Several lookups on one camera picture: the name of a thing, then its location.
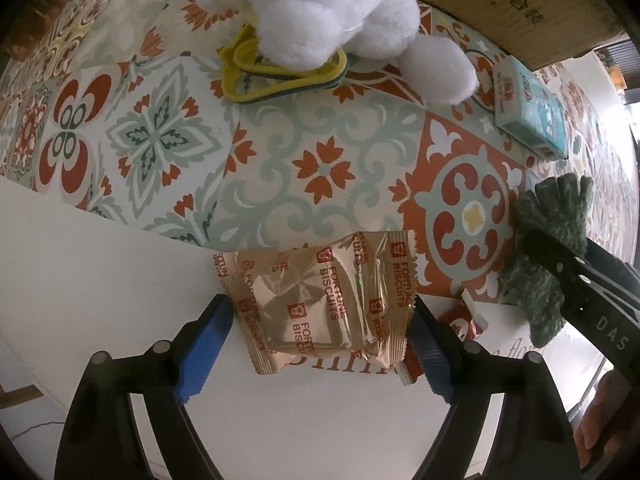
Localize green knitted glove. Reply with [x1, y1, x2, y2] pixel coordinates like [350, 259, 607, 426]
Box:
[499, 172, 593, 348]

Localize small red candy packet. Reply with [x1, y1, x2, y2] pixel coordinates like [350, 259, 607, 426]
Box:
[395, 290, 488, 402]

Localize teal tissue pack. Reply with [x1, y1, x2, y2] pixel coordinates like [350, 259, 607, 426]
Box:
[492, 55, 568, 162]

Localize gold fortune biscuit packet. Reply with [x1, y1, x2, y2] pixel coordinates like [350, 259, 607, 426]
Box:
[214, 231, 416, 375]

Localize white plush toy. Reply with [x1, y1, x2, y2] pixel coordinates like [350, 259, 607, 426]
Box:
[195, 0, 478, 104]

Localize yellow loop strap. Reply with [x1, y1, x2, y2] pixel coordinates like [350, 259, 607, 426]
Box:
[217, 23, 348, 105]

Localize person right hand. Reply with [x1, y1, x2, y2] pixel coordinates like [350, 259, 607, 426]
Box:
[574, 368, 639, 469]

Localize white tablecloth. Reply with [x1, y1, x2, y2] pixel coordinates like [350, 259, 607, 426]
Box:
[0, 44, 640, 480]

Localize brown cardboard box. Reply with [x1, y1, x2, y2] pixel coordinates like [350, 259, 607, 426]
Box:
[423, 0, 628, 70]

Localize patterned table runner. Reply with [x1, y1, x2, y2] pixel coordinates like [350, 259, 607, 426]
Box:
[1, 0, 639, 301]

